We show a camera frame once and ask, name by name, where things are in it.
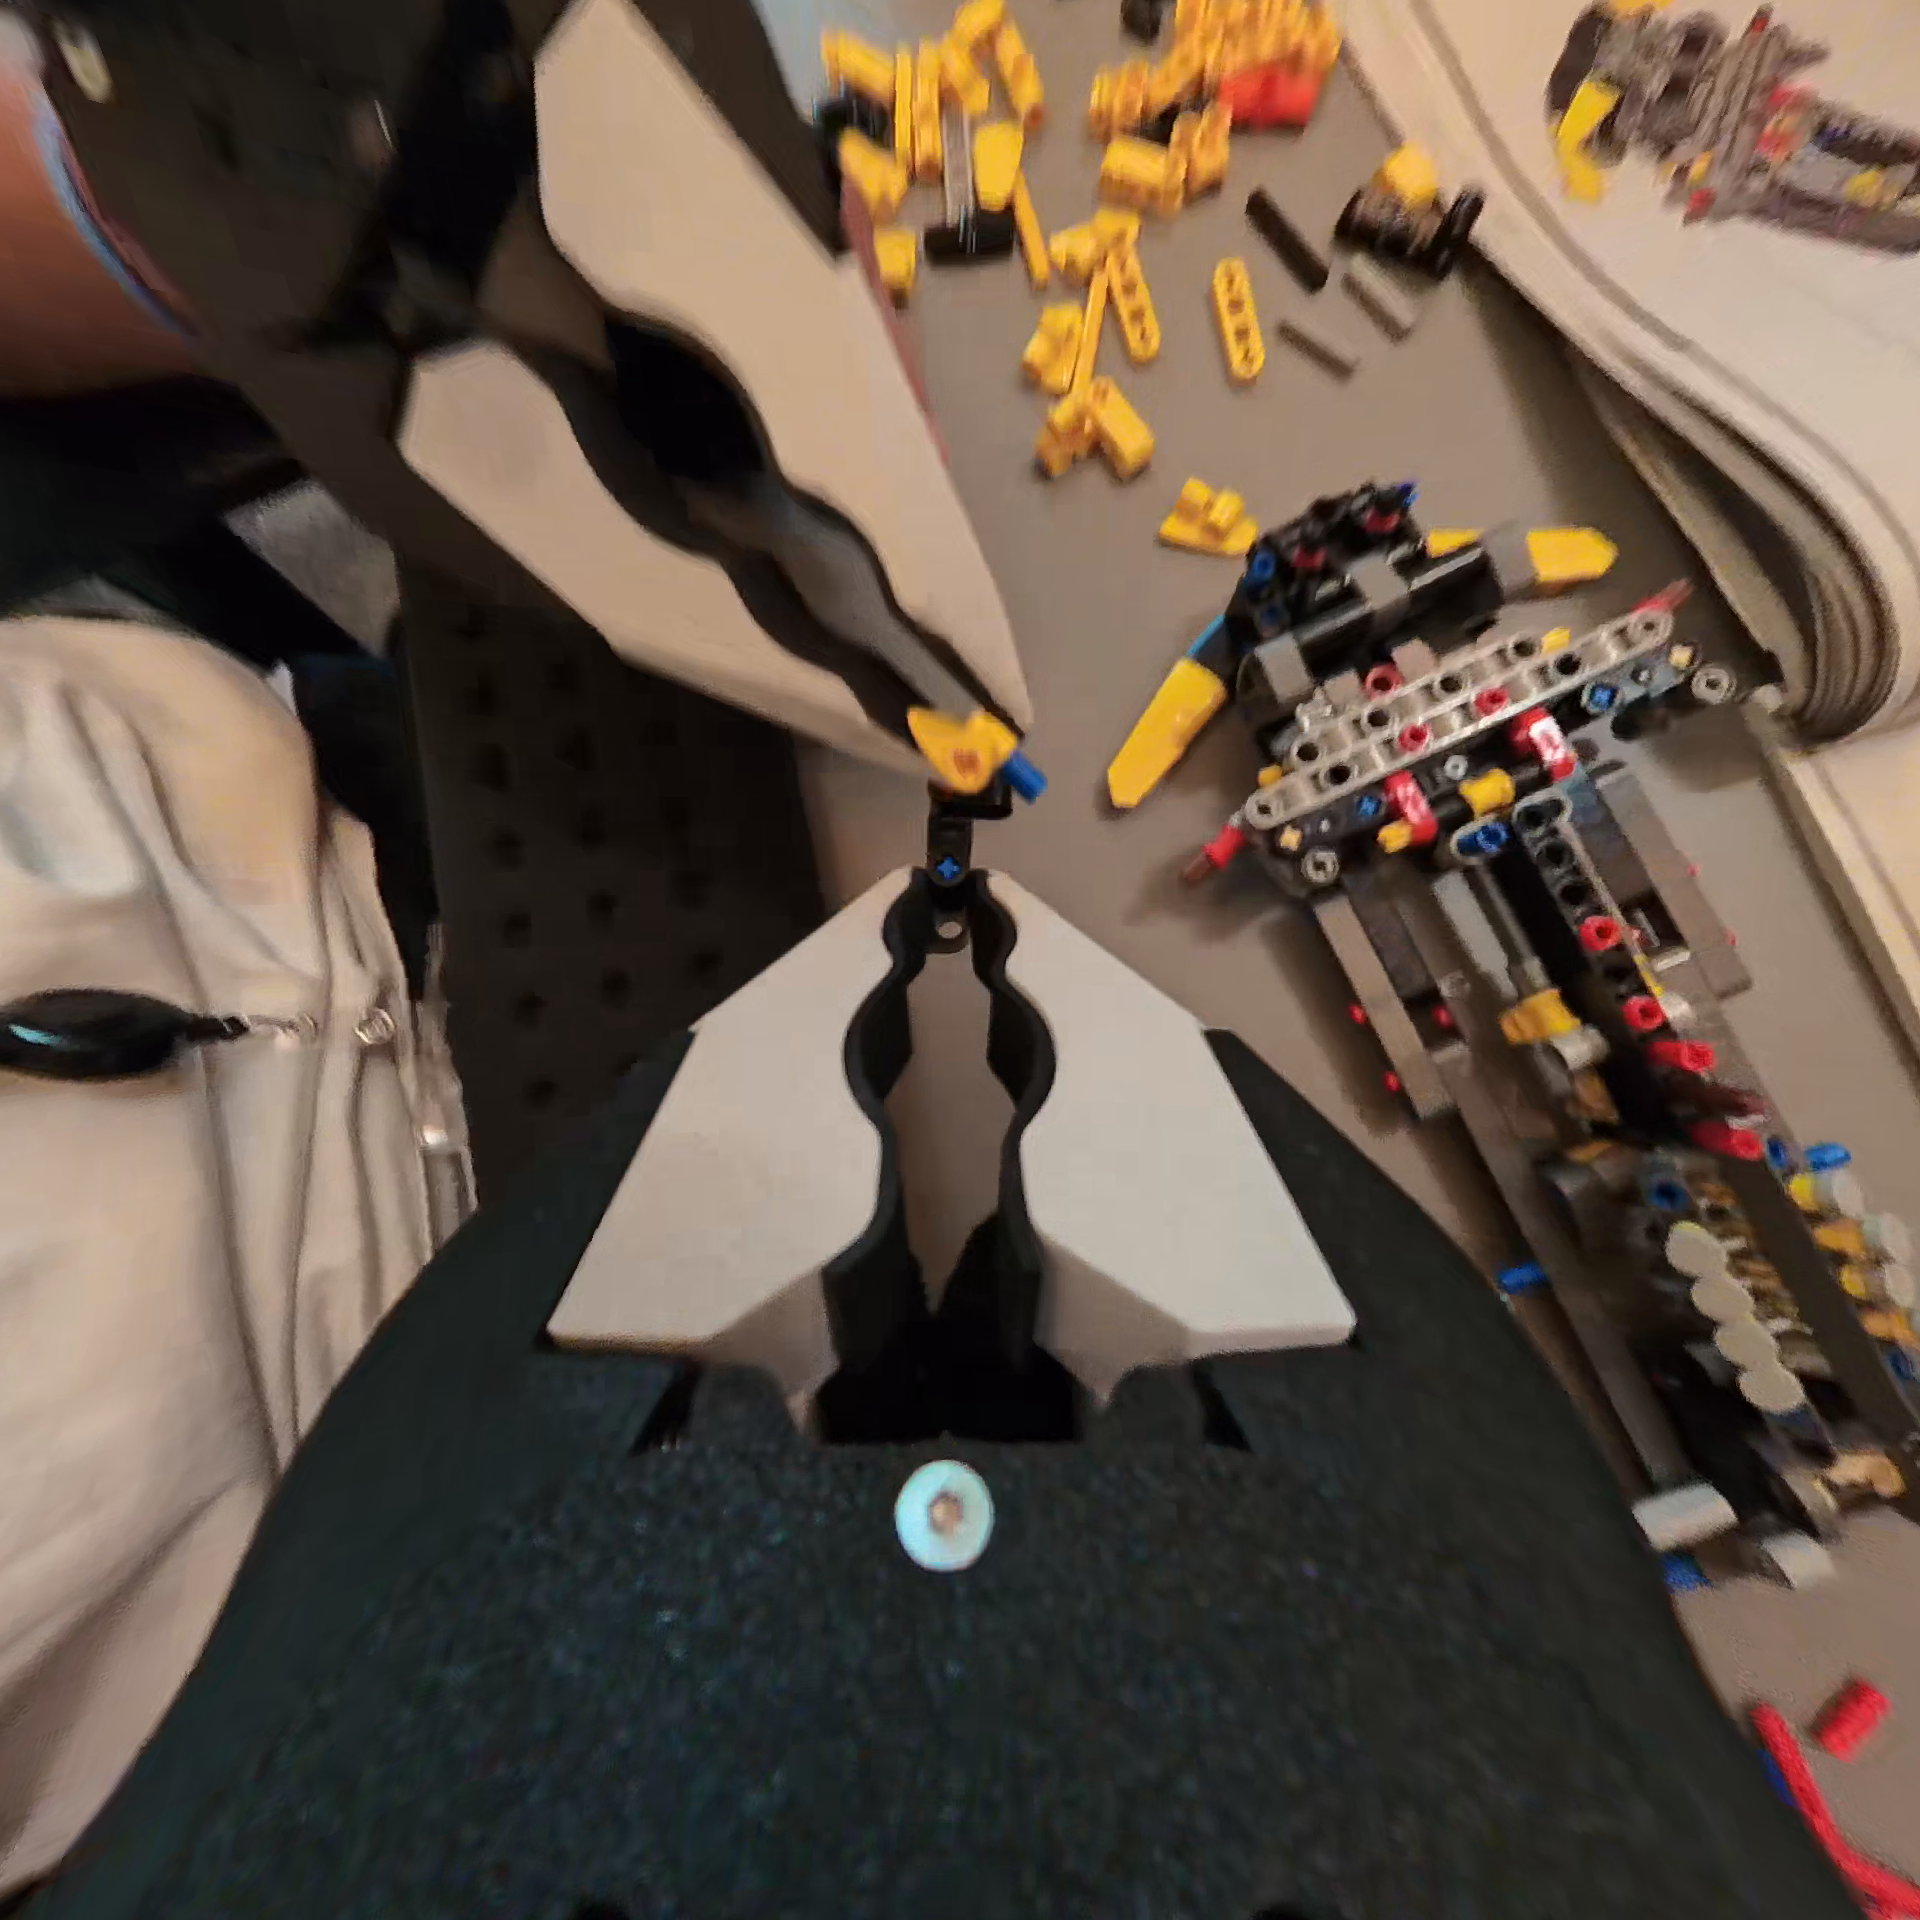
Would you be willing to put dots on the yellow lego panel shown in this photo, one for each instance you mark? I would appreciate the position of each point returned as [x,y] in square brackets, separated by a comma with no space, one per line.
[1167,731]

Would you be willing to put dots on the blue wristband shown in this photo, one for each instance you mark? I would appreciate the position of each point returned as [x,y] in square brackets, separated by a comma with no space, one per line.
[135,255]

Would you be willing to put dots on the black and yellow lego connector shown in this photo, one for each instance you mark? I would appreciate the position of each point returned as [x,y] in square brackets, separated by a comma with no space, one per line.
[1405,211]

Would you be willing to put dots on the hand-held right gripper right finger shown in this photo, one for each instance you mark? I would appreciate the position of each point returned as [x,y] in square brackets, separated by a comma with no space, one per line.
[1184,1184]

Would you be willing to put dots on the grey lego axle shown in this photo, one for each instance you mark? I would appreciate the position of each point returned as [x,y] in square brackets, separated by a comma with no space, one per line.
[1319,349]
[1381,299]

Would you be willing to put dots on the lego car model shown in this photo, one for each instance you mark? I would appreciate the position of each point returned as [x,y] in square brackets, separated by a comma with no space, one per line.
[1516,840]

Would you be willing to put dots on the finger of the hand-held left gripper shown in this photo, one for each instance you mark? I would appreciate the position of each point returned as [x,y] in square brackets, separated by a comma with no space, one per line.
[570,523]
[749,255]

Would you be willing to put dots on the pile of yellow lego beams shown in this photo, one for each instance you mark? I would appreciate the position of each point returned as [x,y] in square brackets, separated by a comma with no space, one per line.
[1079,166]

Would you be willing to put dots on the single yellow lego beam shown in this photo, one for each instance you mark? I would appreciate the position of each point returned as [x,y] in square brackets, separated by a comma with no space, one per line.
[1240,319]

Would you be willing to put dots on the black lego piece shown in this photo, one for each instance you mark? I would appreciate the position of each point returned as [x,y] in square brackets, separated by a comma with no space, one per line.
[954,885]

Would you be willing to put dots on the short black lego axle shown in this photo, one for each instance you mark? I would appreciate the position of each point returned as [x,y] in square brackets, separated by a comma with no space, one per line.
[1288,241]

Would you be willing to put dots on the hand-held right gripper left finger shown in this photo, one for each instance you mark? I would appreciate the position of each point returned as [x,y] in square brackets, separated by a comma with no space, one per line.
[733,1184]

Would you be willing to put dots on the lego instruction booklet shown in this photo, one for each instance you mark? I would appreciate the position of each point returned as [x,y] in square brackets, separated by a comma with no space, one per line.
[1769,389]

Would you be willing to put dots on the pile of small lego pins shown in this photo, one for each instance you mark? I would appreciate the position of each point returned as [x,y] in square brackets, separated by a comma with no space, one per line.
[1845,1757]

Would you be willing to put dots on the small yellow lego piece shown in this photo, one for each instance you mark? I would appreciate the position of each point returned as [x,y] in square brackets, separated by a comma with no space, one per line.
[1207,518]

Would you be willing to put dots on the black foam mat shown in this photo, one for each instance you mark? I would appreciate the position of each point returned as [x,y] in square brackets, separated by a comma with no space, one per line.
[615,869]

